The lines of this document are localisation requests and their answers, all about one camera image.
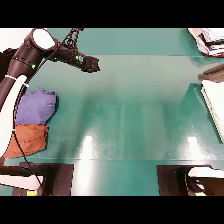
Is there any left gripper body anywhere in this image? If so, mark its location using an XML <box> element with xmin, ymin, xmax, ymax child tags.
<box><xmin>76</xmin><ymin>54</ymin><xmax>102</xmax><ymax>74</ymax></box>

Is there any grey-brown T-shirt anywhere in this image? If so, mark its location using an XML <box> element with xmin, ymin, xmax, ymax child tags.
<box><xmin>197</xmin><ymin>63</ymin><xmax>224</xmax><ymax>84</ymax></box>

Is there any blue garment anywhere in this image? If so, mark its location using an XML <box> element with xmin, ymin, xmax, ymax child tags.
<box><xmin>15</xmin><ymin>86</ymin><xmax>58</xmax><ymax>127</ymax></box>

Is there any rust brown garment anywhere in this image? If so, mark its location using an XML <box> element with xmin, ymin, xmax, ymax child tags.
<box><xmin>3</xmin><ymin>123</ymin><xmax>50</xmax><ymax>160</ymax></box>

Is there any white garment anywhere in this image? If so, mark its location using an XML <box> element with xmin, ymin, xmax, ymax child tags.
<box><xmin>200</xmin><ymin>79</ymin><xmax>224</xmax><ymax>145</ymax></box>

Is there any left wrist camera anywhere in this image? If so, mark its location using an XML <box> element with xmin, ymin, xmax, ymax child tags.
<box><xmin>62</xmin><ymin>27</ymin><xmax>85</xmax><ymax>52</ymax></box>

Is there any black cable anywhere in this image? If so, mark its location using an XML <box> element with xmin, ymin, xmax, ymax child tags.
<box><xmin>11</xmin><ymin>128</ymin><xmax>46</xmax><ymax>197</ymax></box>

